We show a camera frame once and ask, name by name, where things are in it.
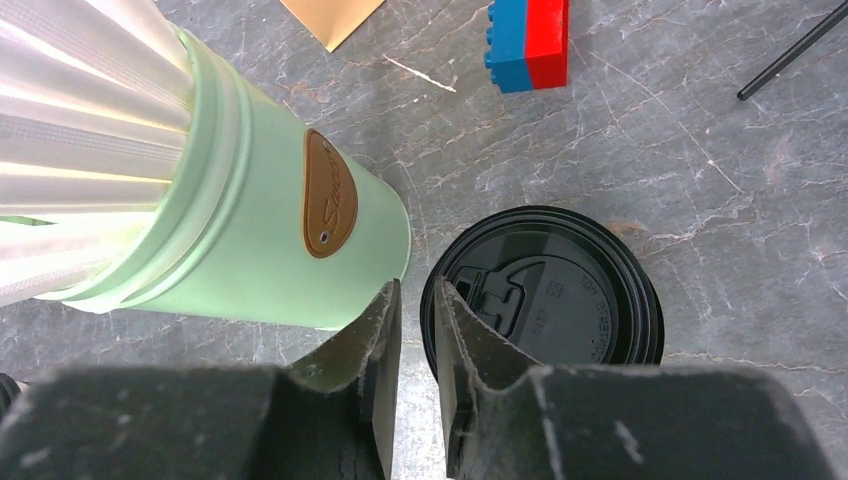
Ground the red and blue small box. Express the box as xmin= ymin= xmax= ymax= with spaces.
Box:
xmin=483 ymin=0 xmax=570 ymax=94

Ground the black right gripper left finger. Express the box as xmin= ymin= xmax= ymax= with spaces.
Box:
xmin=1 ymin=280 xmax=402 ymax=479

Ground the bundle of wrapped paper straws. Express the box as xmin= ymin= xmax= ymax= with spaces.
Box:
xmin=1 ymin=1 xmax=193 ymax=305

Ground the silver microphone on tripod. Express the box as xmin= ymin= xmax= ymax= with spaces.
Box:
xmin=736 ymin=0 xmax=848 ymax=101

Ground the stack of black lids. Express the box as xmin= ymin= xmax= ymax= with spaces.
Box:
xmin=419 ymin=205 xmax=665 ymax=371

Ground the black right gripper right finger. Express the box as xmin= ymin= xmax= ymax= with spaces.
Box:
xmin=433 ymin=280 xmax=834 ymax=479

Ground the brown paper takeout bag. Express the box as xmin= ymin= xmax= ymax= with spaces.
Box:
xmin=280 ymin=0 xmax=384 ymax=52

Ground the green straw holder cup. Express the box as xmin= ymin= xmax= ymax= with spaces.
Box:
xmin=49 ymin=30 xmax=411 ymax=330

